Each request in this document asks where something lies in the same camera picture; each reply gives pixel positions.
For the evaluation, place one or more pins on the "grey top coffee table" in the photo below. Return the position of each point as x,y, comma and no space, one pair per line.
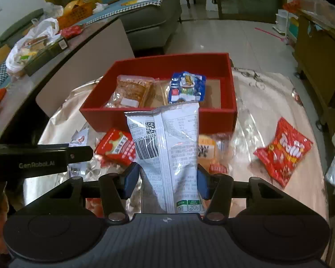
72,69

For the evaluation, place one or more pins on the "teal box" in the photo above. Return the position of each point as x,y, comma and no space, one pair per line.
291,30

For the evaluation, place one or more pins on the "red plastic bag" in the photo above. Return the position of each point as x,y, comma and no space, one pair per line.
291,6

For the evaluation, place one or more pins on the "red spicy strip packet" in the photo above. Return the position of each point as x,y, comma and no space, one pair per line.
114,145

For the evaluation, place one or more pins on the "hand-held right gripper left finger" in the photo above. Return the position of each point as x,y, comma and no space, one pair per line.
131,180

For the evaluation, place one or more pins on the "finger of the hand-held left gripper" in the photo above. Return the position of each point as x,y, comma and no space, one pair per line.
81,153

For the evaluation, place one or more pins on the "clear packet with tan snack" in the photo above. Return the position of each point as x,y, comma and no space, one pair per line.
156,95

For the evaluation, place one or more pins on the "clear crumpled plastic bag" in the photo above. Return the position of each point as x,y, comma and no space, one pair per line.
54,9

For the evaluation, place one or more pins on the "round pastry in clear wrapper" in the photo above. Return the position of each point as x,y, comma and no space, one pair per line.
208,149

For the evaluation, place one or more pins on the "glass sliding door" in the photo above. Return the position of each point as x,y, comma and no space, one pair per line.
254,0

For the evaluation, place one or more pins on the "dark green box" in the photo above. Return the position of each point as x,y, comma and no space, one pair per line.
44,54

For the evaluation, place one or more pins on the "brown dried meat packet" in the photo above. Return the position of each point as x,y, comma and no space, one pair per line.
131,92

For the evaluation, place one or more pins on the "grey sofa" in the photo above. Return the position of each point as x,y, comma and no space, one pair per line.
150,25

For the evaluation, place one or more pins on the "white crumpled tissue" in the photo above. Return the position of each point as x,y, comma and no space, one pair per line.
100,7

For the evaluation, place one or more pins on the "long white snack packet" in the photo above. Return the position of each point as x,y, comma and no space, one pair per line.
170,150

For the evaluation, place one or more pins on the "small red dotted snack packet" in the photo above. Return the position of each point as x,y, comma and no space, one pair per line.
217,169

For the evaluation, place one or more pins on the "white stacked container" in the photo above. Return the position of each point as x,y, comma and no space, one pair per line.
282,19

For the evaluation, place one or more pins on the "white plastic bag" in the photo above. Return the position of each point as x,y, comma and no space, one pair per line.
44,28

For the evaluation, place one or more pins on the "blue and yellow snack packet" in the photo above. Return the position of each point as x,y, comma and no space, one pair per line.
184,86

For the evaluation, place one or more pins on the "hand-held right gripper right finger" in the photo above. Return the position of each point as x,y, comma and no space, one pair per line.
202,184

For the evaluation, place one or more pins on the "small white red-print packet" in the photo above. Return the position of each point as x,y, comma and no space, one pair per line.
79,138

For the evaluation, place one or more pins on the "teal blanket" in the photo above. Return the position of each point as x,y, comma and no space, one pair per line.
122,9

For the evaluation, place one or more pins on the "red cardboard box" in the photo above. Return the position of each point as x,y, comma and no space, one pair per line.
212,120

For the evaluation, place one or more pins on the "orange plastic basket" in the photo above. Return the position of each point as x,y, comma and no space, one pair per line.
78,13

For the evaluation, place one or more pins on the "yellow bowl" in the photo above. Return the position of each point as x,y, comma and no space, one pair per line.
72,5

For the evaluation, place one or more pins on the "cream patterned tablecloth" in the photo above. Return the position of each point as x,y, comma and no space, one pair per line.
268,97

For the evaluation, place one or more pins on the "wooden cabinet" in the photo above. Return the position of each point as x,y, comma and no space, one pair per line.
315,61

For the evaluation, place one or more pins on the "red gummy candy packet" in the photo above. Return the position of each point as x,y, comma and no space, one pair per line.
284,153

